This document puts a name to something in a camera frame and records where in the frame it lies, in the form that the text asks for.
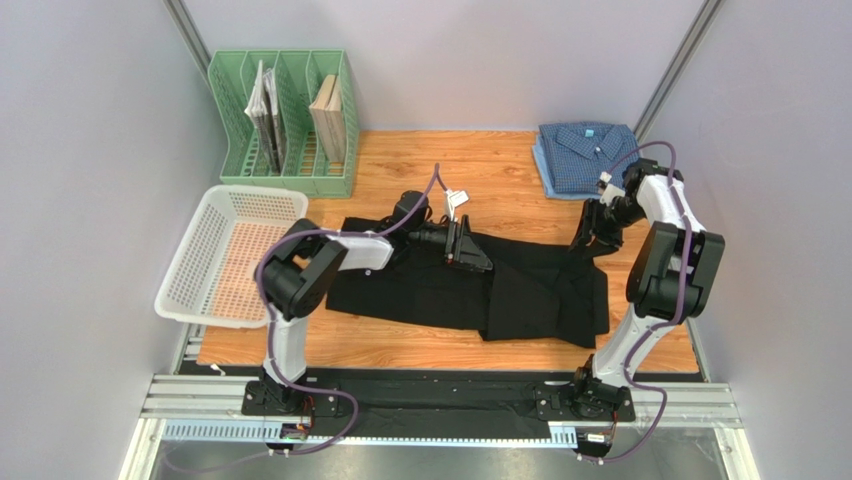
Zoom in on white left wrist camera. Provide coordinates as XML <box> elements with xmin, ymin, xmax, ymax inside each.
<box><xmin>444</xmin><ymin>189</ymin><xmax>470</xmax><ymax>222</ymax></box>

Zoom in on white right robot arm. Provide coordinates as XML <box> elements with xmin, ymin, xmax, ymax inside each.
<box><xmin>571</xmin><ymin>159</ymin><xmax>725</xmax><ymax>408</ymax></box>

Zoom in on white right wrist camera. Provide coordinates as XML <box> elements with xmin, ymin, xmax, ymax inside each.
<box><xmin>597</xmin><ymin>171</ymin><xmax>626</xmax><ymax>206</ymax></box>

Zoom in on tan books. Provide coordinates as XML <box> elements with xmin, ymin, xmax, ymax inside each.
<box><xmin>309</xmin><ymin>75</ymin><xmax>347</xmax><ymax>164</ymax></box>

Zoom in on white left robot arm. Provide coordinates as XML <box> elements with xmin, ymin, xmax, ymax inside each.
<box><xmin>255</xmin><ymin>190</ymin><xmax>493</xmax><ymax>404</ymax></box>

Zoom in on grey magazines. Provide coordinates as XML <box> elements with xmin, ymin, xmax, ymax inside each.
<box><xmin>244</xmin><ymin>60</ymin><xmax>286</xmax><ymax>176</ymax></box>

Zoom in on black long sleeve shirt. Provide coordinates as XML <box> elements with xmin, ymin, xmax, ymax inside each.
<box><xmin>326</xmin><ymin>229</ymin><xmax>609</xmax><ymax>348</ymax></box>

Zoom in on folded blue checkered shirt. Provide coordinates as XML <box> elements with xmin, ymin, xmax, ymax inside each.
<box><xmin>537</xmin><ymin>121</ymin><xmax>639</xmax><ymax>194</ymax></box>

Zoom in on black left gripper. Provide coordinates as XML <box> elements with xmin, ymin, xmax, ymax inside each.
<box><xmin>409</xmin><ymin>216</ymin><xmax>493</xmax><ymax>273</ymax></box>

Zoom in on folded light blue shirt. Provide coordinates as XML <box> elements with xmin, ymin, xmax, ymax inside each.
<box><xmin>532</xmin><ymin>143</ymin><xmax>600</xmax><ymax>200</ymax></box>

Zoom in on white plastic basket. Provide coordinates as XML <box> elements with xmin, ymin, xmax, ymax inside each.
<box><xmin>154</xmin><ymin>185</ymin><xmax>309</xmax><ymax>329</ymax></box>

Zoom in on green file organizer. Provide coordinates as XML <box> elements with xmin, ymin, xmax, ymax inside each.
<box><xmin>207</xmin><ymin>49</ymin><xmax>360</xmax><ymax>198</ymax></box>

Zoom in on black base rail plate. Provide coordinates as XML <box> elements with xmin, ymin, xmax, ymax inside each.
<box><xmin>178</xmin><ymin>362</ymin><xmax>707</xmax><ymax>441</ymax></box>

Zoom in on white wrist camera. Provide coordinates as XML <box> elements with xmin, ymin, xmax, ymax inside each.
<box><xmin>597</xmin><ymin>171</ymin><xmax>626</xmax><ymax>206</ymax></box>
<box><xmin>444</xmin><ymin>189</ymin><xmax>470</xmax><ymax>222</ymax></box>

